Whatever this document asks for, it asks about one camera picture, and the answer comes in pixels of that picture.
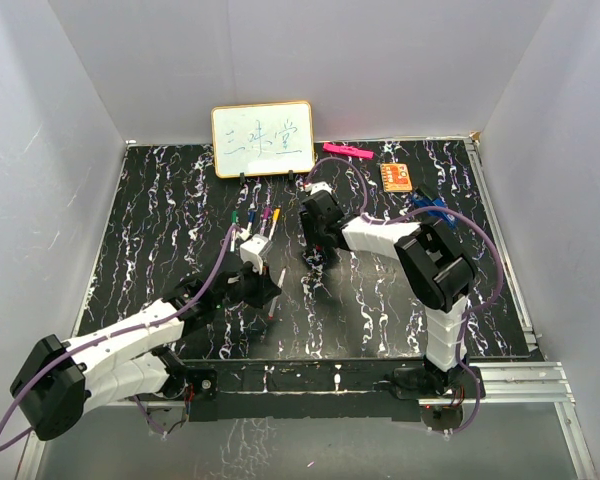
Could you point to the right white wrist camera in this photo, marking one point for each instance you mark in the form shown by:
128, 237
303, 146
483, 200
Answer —
314, 188

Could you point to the pink plastic clip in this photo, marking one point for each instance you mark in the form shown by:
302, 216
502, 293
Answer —
347, 151

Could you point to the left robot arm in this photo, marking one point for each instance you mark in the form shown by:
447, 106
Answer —
60, 381

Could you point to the yellow pen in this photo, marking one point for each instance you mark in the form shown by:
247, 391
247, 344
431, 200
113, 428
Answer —
274, 222

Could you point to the white board with yellow frame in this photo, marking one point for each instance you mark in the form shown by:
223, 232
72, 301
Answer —
262, 139

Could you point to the blue stapler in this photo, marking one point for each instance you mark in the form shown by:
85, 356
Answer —
423, 197

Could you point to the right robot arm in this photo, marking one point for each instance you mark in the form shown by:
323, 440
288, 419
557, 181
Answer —
439, 273

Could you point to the blue pen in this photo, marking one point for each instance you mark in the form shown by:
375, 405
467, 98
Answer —
250, 221

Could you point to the green pen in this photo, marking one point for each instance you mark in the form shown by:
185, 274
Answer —
234, 222

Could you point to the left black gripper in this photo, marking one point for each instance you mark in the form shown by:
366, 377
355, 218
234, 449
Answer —
266, 289

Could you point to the black front mounting bar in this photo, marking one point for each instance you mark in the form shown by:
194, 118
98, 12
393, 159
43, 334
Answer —
299, 389

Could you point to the red pen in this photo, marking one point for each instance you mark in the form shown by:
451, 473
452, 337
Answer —
279, 285

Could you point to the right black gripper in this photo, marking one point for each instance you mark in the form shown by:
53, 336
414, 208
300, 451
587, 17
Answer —
313, 241

